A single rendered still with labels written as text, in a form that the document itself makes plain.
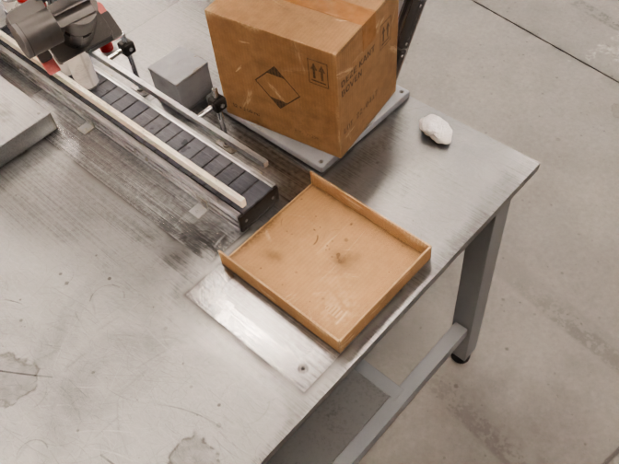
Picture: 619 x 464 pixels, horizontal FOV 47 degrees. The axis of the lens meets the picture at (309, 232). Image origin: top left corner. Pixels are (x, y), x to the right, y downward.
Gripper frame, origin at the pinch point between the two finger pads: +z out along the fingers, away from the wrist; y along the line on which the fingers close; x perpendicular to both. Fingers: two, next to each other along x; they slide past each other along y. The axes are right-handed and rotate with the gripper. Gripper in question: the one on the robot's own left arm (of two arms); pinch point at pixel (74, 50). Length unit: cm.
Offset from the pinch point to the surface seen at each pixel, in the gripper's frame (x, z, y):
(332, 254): 56, -1, -18
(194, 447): 66, -10, 23
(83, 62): -6.0, 33.1, -7.4
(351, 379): 94, 47, -21
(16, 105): -7.6, 43.9, 8.7
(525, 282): 112, 62, -91
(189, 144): 22.4, 19.9, -13.2
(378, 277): 64, -8, -21
